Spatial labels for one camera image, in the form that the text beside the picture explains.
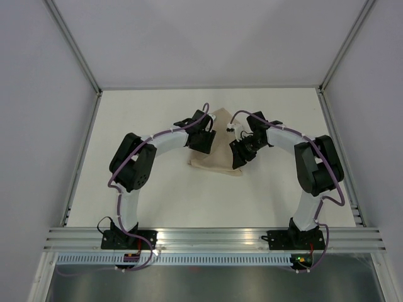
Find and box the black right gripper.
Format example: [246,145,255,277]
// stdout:
[229,135,266,169]

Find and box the beige cloth napkin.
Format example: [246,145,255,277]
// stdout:
[188,108,242,177]

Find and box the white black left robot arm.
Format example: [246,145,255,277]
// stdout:
[101,108,216,250]

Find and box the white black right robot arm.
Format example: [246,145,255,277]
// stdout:
[227,111,346,251]

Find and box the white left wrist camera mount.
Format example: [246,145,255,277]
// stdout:
[208,114,217,123]

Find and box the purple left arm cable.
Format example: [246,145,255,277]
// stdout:
[106,102,218,274]

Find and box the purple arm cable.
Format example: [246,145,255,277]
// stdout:
[229,109,346,268]
[106,102,218,274]

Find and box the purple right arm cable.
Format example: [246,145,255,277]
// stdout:
[229,109,346,268]

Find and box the aluminium frame rail right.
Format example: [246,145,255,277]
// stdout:
[316,1,378,227]

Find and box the aluminium frame rail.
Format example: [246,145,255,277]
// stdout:
[43,1,103,227]
[316,1,378,227]

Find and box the aluminium frame rail left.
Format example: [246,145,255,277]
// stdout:
[43,1,103,227]

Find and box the aluminium front mounting rail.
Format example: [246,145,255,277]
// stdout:
[43,227,386,254]

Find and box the white slotted cable duct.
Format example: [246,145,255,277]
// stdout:
[57,252,293,266]

